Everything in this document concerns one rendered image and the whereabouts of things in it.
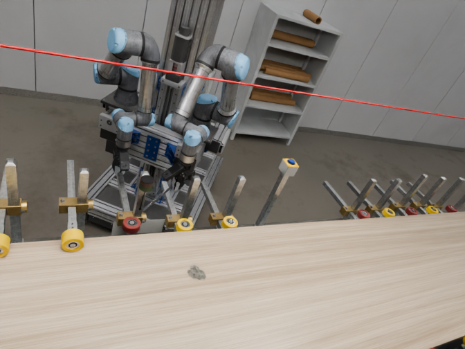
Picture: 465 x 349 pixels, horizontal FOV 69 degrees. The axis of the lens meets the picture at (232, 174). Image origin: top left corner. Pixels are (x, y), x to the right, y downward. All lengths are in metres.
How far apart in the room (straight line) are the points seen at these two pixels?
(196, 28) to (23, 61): 2.42
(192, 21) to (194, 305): 1.52
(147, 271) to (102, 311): 0.23
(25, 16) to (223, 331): 3.40
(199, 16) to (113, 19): 1.94
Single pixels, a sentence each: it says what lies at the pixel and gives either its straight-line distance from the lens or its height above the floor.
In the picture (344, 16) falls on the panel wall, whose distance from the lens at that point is 4.79.
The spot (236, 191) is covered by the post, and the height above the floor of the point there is 1.03.
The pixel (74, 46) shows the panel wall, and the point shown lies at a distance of 4.04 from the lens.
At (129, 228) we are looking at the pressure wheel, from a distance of 1.60.
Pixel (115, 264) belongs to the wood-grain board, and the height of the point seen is 0.90.
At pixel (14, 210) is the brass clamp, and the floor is 0.95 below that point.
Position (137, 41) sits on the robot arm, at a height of 1.54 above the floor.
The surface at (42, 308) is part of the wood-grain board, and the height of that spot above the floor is 0.90.
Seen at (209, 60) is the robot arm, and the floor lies 1.56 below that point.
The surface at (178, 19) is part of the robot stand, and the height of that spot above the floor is 1.58.
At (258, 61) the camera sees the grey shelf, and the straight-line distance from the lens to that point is 3.93.
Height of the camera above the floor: 2.09
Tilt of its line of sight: 34 degrees down
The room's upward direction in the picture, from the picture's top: 22 degrees clockwise
